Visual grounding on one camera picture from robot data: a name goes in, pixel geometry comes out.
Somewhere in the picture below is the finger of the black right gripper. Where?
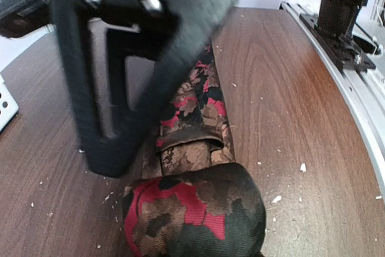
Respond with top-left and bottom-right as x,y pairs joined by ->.
52,0 -> 237,178

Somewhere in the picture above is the dark red patterned tie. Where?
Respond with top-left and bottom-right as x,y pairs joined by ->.
122,44 -> 266,256

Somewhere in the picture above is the white perforated plastic basket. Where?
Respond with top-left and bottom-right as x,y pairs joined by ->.
0,76 -> 19,132

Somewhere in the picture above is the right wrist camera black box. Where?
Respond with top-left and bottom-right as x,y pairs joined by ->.
1,0 -> 52,39

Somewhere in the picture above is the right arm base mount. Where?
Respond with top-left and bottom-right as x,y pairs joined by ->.
300,13 -> 376,72

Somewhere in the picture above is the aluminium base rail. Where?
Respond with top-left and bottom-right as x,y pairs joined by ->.
281,1 -> 384,199

